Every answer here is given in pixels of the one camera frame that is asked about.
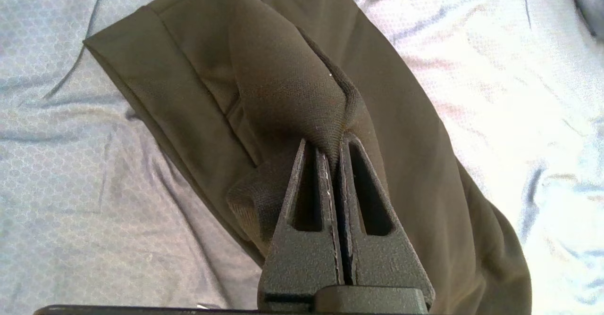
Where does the black garment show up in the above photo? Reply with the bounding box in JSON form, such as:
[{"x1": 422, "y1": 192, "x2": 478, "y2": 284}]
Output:
[{"x1": 83, "y1": 0, "x2": 533, "y2": 315}]

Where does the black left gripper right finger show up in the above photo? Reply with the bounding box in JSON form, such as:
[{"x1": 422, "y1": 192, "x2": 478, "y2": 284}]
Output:
[{"x1": 337, "y1": 133, "x2": 434, "y2": 297}]

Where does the blue bed sheet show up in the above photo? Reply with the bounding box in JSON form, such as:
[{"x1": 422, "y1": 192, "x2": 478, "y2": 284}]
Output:
[{"x1": 0, "y1": 0, "x2": 604, "y2": 315}]

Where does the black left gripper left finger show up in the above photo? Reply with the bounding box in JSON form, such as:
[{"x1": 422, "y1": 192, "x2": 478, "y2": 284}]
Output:
[{"x1": 259, "y1": 139, "x2": 344, "y2": 306}]

